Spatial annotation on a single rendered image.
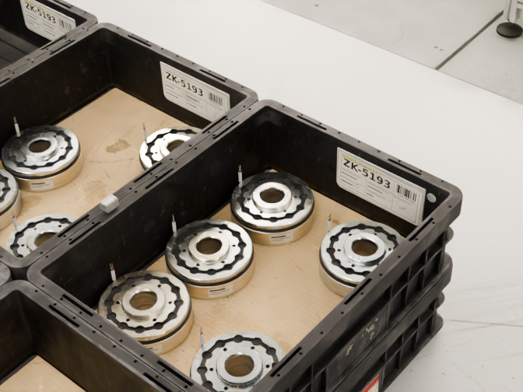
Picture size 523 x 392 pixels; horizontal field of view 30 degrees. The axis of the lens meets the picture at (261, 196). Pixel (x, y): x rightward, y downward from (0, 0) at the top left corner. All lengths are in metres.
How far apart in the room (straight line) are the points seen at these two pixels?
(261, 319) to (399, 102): 0.63
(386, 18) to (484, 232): 1.85
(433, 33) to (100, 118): 1.87
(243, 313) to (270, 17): 0.85
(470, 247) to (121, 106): 0.53
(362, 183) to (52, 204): 0.40
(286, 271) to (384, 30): 2.03
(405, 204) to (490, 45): 1.96
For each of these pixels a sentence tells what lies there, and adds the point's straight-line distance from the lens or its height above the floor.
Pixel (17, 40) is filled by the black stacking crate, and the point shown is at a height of 0.83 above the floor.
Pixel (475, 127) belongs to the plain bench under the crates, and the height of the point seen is 0.70.
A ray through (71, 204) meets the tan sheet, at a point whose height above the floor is 0.83.
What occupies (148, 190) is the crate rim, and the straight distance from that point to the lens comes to 1.12.
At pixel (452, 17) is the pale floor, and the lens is 3.21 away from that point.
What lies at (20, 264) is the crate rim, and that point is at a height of 0.93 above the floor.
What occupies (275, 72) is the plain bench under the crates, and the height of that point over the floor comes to 0.70.
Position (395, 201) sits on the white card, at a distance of 1.17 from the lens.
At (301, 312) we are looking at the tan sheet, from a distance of 1.11.
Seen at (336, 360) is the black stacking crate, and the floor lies 0.86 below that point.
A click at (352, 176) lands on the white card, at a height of 0.89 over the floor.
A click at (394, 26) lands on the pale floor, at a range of 3.15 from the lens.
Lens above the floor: 1.66
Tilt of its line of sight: 42 degrees down
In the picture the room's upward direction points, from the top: 2 degrees counter-clockwise
